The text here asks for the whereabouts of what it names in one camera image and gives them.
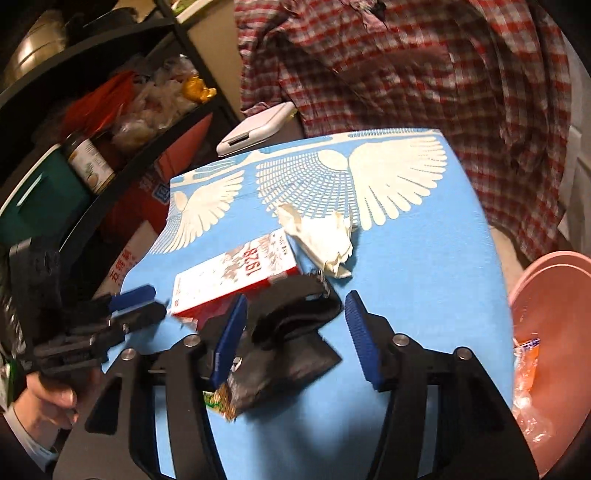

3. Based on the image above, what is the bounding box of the yellow wrapped item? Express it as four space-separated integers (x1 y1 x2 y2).
181 75 217 103

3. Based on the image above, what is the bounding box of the red packaging box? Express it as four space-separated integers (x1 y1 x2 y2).
100 114 212 245

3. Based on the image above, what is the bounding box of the black metal shelf rack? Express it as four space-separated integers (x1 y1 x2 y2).
0 0 242 296

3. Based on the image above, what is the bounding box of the green plastic storage box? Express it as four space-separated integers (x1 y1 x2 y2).
0 144 91 247

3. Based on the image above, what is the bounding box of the pink plastic basin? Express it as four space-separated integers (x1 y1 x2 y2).
509 251 590 479

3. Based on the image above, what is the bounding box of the person's left hand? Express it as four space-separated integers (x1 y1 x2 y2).
14 369 103 437

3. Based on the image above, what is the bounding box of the green toothpaste tube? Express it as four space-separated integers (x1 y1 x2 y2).
202 383 238 422

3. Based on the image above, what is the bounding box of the white lidded trash bin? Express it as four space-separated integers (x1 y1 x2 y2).
216 101 304 158

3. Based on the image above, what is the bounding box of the red plaid shirt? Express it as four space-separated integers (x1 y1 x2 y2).
235 1 571 260

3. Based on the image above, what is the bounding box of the clear plastic bags bundle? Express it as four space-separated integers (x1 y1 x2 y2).
112 55 198 153

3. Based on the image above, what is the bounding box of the white red milk carton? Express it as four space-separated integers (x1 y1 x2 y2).
169 229 300 326

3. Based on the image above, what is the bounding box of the crumpled white tissue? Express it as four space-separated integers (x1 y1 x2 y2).
274 204 353 279

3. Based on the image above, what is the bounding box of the clear orange snack wrapper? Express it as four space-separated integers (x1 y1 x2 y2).
512 338 553 450

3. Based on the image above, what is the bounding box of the blue bird-pattern tablecloth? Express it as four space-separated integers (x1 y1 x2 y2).
101 128 516 480

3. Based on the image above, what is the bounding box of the black foil wrapper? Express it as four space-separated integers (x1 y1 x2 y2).
226 332 342 415

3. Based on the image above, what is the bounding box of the glass jar with label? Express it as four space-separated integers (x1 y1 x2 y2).
62 133 115 194

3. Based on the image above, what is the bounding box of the stainless steel pot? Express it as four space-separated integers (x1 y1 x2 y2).
1 10 67 90

